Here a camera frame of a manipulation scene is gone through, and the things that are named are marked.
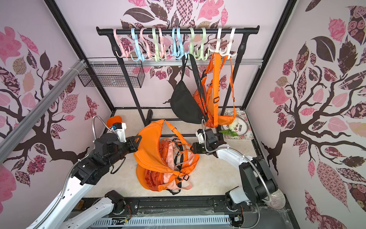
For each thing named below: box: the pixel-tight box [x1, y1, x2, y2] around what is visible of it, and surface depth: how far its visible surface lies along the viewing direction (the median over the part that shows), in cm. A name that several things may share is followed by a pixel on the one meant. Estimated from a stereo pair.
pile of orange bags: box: [133, 119, 200, 196], surface depth 79 cm
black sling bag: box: [170, 54, 209, 125], surface depth 85 cm
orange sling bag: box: [205, 52, 237, 128], surface depth 77 cm
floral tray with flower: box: [219, 110, 255, 140], surface depth 106 cm
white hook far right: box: [227, 27, 239, 57], surface depth 59 cm
